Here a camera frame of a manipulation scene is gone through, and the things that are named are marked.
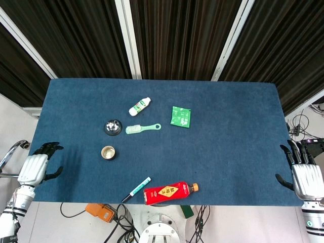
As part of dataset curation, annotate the metal chair frame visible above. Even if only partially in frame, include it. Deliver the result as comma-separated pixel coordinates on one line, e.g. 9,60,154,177
0,139,30,180

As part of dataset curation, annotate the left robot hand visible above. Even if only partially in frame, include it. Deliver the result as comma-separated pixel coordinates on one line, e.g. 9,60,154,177
17,142,64,188

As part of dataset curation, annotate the small black cup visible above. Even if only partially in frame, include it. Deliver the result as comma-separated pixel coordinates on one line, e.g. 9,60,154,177
101,145,117,161

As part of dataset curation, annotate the white green marker pen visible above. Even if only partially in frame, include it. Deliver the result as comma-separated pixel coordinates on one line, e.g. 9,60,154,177
121,176,152,204

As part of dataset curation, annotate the orange pedal box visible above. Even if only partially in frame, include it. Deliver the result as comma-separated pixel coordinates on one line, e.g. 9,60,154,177
85,203,117,223

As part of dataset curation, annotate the small white bottle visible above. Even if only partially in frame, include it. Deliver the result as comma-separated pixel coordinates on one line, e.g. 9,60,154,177
128,97,151,117

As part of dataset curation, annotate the black device with purple light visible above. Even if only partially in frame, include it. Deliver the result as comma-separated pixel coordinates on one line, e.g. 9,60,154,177
300,138,324,165

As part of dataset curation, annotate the green plastic brush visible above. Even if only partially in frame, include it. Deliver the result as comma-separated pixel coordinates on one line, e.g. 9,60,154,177
125,123,162,135

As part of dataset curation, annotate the blue table cloth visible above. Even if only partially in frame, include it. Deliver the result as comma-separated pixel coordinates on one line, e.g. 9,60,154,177
27,78,304,207

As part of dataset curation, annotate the black silver call bell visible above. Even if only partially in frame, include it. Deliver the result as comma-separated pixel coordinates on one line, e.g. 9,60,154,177
104,119,124,137

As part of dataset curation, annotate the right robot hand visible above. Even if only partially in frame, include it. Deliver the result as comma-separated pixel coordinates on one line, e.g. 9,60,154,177
275,139,323,202

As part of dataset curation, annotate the green sachet packet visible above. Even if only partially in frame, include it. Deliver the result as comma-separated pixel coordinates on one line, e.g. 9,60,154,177
170,106,192,129

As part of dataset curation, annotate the green card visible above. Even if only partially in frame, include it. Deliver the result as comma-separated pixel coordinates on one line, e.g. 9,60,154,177
180,204,195,219

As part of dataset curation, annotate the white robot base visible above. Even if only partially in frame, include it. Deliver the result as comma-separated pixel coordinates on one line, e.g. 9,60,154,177
139,212,183,243

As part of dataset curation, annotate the red drink bottle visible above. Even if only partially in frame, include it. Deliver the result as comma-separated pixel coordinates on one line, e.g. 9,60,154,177
143,181,199,206

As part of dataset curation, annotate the black floor cable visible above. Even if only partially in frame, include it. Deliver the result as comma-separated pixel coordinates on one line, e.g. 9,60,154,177
60,202,140,243

